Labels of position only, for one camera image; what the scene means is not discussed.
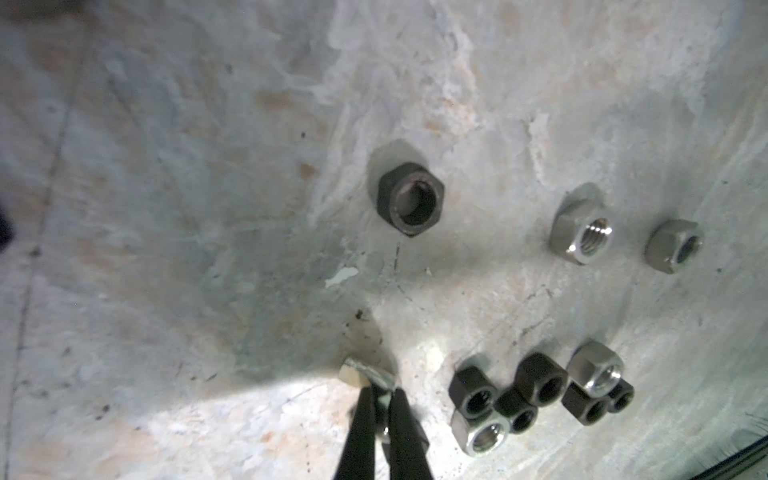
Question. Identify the black nut cluster left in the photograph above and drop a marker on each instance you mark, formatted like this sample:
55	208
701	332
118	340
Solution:
471	392

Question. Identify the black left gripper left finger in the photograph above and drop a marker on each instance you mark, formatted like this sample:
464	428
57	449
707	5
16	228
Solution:
357	461

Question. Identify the black nut cluster right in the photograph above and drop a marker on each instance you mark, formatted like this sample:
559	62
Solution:
588	411

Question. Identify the silver nut cluster right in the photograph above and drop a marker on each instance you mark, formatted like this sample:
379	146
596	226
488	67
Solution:
595	368

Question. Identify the large black hex nut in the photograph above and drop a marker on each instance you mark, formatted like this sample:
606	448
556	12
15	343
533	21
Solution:
410	198

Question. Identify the black nut cluster upper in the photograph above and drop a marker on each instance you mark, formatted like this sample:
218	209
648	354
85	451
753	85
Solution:
540	380

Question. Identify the grey hex nut right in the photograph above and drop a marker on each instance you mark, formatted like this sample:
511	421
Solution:
673	245

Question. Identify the black nut cluster middle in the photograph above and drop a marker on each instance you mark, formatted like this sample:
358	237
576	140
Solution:
520	414

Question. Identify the silver nut cluster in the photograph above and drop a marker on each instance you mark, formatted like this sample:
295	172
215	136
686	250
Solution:
595	368
480	436

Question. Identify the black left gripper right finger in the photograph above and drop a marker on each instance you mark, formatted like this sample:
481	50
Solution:
407	456

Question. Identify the silver nut cluster bottom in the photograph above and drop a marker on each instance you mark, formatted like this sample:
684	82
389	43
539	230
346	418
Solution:
480	436

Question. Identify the silver hex nut open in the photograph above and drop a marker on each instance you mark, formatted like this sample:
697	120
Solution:
582	232

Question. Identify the black nut cluster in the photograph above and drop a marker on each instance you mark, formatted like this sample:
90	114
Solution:
471	392
520	414
540	380
588	411

